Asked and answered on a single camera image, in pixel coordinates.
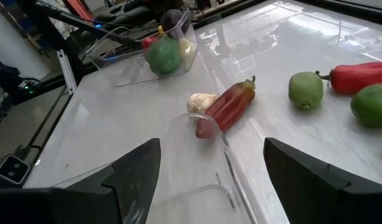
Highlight black table frame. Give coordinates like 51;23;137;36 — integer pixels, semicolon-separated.
190;0;382;30

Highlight white garlic bulb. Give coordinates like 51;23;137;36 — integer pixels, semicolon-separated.
186;93;220;114

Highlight pale yellow toy vegetable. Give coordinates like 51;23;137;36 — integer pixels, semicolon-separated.
179;37;197;58

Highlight green lime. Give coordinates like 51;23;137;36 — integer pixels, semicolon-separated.
287;71;324;110
350;83;382;128

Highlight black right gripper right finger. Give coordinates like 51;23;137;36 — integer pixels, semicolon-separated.
263;137;382;224

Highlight black diagonal frame strut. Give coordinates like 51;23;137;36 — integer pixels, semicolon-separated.
16;0;142;47

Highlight black depth camera box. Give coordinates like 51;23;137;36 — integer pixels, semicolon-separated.
0;154;30;184

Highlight dark maroon chili pepper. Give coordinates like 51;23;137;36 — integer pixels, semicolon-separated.
161;8;190;40

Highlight green bell pepper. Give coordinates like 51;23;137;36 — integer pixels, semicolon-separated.
144;36;183;75

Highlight clear plastic bin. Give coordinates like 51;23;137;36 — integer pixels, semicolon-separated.
52;113;260;224
85;9;198;87

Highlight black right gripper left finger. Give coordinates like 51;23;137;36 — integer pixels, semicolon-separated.
0;138;162;224

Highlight silver aluminium extrusion bar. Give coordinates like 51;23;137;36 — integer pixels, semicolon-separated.
56;49;77;94

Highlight red green long pepper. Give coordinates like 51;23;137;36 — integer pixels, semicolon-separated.
195;75;257;140

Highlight red chili pepper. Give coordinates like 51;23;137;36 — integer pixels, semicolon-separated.
314;61;382;96

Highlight red bell pepper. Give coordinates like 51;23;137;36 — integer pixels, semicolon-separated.
141;35;159;50

